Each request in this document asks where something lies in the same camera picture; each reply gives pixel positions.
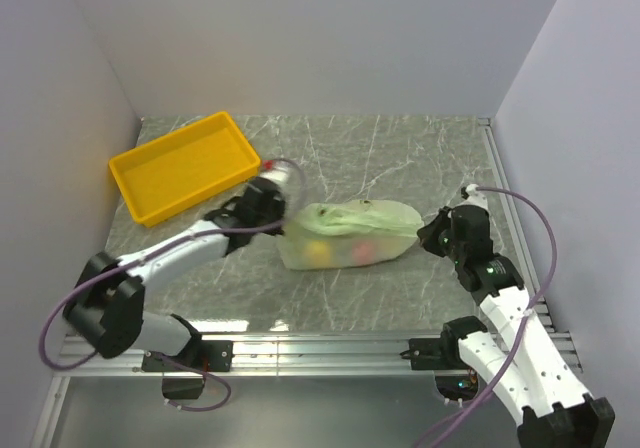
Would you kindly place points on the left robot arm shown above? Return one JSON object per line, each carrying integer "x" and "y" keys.
{"x": 109, "y": 308}

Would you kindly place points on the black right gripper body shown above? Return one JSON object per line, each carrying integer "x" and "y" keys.
{"x": 453, "y": 248}

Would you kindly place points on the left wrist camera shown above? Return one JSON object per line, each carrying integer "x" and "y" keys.
{"x": 277, "y": 171}

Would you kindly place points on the yellow plastic tray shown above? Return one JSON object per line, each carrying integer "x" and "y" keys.
{"x": 176, "y": 171}

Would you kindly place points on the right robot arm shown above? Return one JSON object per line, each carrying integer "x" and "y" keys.
{"x": 550, "y": 406}

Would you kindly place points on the green plastic bag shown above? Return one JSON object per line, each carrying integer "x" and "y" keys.
{"x": 391, "y": 225}

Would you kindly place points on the yellow toy fruit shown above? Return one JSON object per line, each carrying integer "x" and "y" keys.
{"x": 318, "y": 253}

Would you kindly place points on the aluminium side rail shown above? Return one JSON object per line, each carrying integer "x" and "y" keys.
{"x": 510, "y": 204}

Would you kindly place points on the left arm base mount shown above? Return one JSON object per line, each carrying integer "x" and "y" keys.
{"x": 193, "y": 377}

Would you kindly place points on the red toy fruit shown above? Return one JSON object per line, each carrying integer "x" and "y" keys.
{"x": 364, "y": 253}

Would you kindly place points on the aluminium front rail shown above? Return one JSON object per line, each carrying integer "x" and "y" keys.
{"x": 288, "y": 354}

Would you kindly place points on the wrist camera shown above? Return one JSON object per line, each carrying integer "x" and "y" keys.
{"x": 473, "y": 196}
{"x": 277, "y": 171}

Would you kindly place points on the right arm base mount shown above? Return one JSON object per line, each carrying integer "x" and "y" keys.
{"x": 454, "y": 381}

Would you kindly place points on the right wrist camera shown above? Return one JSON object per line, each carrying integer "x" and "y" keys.
{"x": 473, "y": 196}

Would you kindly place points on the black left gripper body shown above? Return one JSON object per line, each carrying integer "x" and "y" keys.
{"x": 276, "y": 214}

